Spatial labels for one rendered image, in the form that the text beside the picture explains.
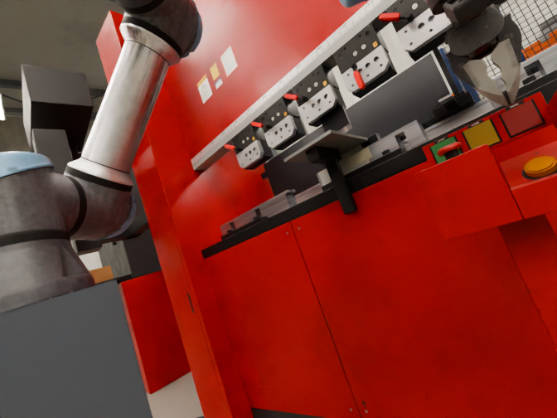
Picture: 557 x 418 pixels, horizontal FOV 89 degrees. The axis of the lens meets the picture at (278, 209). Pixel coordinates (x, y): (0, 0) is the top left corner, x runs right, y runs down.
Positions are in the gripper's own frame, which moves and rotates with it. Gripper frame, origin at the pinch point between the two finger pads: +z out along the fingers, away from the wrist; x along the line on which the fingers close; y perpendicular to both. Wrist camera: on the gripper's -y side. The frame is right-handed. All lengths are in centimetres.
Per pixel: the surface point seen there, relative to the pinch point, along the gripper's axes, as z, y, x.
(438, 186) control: 8.8, -5.8, 12.6
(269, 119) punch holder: -40, 41, 68
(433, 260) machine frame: 28.8, 24.5, 26.6
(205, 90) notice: -76, 45, 99
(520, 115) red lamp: 3.2, 9.9, -1.1
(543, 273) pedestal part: 26.9, -2.4, 5.5
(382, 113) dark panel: -29, 95, 39
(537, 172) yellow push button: 12.5, -0.6, 0.8
